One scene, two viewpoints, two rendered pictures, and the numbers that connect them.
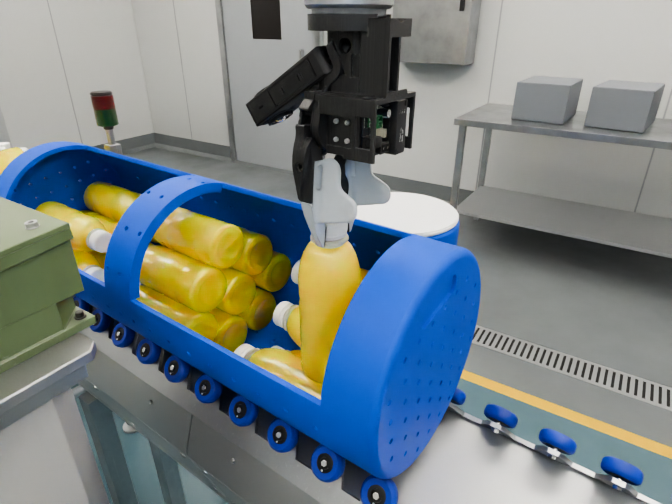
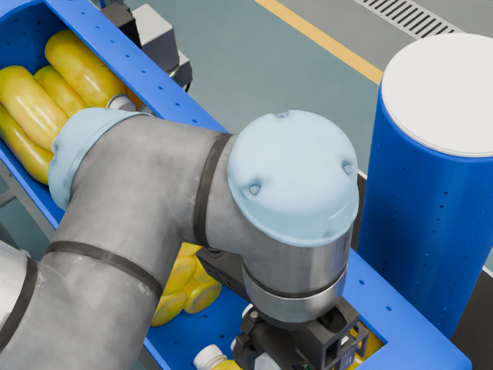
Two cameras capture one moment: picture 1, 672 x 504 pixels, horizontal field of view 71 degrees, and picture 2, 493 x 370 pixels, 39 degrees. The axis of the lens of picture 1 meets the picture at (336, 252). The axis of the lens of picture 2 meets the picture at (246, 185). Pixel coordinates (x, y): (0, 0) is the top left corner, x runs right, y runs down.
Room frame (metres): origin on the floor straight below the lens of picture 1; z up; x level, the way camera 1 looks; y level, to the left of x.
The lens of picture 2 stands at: (0.21, -0.07, 1.93)
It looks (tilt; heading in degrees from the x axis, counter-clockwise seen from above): 55 degrees down; 20
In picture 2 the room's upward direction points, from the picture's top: 6 degrees counter-clockwise
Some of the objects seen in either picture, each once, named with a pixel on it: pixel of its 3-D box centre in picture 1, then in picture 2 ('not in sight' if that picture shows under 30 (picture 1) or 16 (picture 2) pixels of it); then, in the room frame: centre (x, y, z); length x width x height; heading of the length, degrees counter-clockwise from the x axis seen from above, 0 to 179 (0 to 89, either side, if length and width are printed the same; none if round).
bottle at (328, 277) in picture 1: (329, 304); not in sight; (0.46, 0.01, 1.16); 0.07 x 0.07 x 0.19
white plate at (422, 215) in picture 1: (400, 212); (464, 91); (1.07, -0.16, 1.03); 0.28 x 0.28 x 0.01
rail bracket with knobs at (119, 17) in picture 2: not in sight; (114, 36); (1.16, 0.53, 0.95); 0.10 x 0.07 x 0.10; 144
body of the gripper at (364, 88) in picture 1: (354, 89); (301, 319); (0.44, -0.02, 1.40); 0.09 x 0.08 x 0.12; 54
